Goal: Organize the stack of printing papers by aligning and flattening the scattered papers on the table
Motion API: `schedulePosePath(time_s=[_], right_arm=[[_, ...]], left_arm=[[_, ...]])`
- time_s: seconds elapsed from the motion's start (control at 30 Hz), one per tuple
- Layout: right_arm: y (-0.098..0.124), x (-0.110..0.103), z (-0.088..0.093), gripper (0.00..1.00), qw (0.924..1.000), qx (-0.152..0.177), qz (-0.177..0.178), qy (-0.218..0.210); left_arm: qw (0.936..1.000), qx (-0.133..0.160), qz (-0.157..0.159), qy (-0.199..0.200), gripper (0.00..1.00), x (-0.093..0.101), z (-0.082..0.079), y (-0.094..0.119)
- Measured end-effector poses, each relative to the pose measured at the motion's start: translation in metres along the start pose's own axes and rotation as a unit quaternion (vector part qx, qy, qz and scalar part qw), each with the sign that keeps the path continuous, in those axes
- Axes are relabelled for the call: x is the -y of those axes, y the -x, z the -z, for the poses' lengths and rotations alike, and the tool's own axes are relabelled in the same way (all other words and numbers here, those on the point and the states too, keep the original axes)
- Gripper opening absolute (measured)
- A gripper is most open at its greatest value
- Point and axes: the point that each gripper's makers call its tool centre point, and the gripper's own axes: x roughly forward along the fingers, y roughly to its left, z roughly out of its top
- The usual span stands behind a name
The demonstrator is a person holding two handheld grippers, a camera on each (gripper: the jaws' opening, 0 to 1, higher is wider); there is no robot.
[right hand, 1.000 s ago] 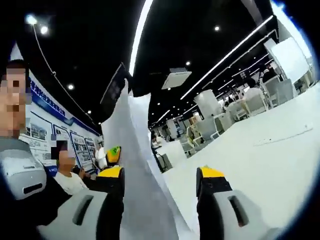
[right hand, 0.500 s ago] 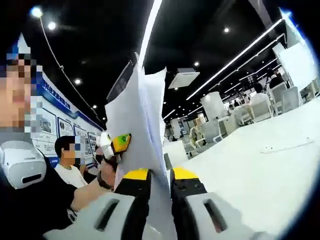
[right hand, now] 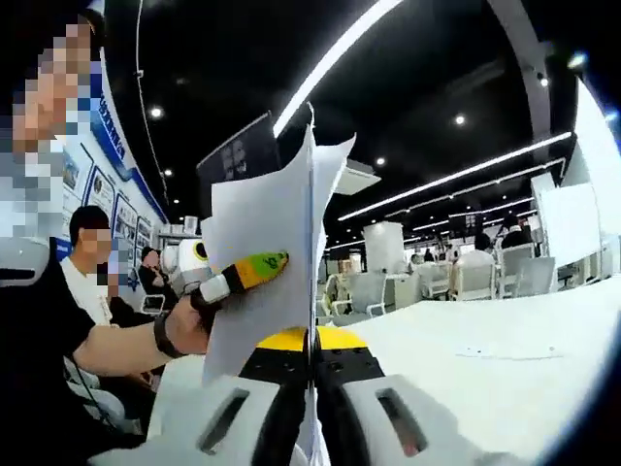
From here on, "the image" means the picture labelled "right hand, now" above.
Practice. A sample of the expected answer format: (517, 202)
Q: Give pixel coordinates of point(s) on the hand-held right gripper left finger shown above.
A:
(228, 417)

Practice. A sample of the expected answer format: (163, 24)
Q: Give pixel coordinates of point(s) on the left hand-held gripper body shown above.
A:
(186, 267)

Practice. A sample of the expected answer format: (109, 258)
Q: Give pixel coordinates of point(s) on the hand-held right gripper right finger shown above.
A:
(359, 412)

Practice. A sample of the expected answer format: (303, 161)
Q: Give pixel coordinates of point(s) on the white cloth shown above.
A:
(262, 218)

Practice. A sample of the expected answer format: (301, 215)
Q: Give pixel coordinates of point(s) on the person's left hand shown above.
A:
(194, 325)

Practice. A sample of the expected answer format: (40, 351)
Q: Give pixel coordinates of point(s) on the white shelf unit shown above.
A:
(177, 229)

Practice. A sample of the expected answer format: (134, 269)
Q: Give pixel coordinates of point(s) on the black wristband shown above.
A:
(167, 335)

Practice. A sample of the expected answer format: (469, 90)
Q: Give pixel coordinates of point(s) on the white office chair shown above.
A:
(369, 293)
(536, 274)
(478, 281)

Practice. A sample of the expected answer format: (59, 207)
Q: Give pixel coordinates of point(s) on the large dark screen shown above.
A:
(242, 150)

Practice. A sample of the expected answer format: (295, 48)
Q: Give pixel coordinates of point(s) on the white table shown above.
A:
(485, 388)

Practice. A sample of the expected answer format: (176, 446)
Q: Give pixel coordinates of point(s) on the white pillar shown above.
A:
(383, 247)

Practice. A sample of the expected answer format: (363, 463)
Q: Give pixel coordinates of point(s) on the ceiling air conditioner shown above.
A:
(359, 177)

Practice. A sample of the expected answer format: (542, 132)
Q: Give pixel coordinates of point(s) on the wide ceiling light strip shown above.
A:
(330, 73)

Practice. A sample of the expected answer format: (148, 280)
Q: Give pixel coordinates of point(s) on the thin ceiling light strip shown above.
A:
(461, 172)

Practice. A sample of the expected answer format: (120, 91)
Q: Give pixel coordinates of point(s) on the whiteboard on stand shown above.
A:
(570, 225)

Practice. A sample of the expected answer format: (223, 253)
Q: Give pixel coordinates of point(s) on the wide bright window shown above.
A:
(601, 145)

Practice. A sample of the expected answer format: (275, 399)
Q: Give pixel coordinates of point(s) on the blue and white wall poster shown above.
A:
(127, 218)

